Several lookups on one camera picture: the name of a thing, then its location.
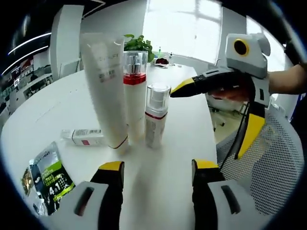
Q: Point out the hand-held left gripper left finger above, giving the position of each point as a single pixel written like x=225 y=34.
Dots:
x=96 y=198

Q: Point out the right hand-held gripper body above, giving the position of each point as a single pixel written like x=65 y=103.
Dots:
x=254 y=60

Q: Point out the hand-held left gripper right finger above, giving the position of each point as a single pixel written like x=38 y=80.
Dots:
x=211 y=198

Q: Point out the dark green skincare sachet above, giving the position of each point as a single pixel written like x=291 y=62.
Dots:
x=52 y=182

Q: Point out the gold foil skincare sachet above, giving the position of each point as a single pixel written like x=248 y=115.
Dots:
x=26 y=183

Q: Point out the tall red-collared skincare pump bottle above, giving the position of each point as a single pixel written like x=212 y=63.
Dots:
x=134 y=107

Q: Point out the tall white skincare tube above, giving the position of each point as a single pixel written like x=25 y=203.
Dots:
x=105 y=95

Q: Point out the green pump bottle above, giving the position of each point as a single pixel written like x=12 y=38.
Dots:
x=159 y=53

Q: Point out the person's right hand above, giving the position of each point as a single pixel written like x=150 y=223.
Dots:
x=230 y=94

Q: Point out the red and black item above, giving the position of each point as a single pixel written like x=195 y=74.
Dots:
x=162 y=62

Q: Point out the potted green plant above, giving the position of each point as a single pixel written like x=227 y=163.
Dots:
x=141 y=44

